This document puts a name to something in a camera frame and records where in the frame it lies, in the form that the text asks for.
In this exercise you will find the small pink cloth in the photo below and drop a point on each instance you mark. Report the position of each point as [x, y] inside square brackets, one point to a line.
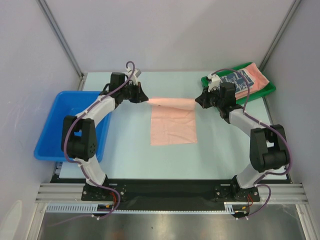
[173, 121]

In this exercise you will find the aluminium frame rail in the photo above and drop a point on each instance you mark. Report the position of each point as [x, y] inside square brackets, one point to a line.
[72, 192]

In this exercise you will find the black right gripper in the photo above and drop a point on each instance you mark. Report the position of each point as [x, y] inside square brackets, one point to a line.
[208, 99]

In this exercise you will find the green plastic tray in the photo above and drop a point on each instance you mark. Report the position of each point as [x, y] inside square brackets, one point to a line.
[270, 88]

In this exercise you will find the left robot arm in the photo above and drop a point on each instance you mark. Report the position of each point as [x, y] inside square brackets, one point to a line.
[79, 141]

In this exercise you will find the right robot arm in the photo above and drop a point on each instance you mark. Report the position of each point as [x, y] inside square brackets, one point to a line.
[268, 148]

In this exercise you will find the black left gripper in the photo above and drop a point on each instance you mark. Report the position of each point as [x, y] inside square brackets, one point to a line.
[140, 96]

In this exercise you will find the white slotted cable duct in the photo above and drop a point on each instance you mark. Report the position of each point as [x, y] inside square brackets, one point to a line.
[190, 208]

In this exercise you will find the pink towel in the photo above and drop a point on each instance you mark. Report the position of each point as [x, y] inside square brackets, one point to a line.
[260, 81]

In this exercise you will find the patterned blue white towel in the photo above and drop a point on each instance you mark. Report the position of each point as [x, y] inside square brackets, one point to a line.
[241, 80]

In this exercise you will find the blue plastic bin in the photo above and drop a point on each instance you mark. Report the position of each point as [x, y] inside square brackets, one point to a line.
[68, 103]

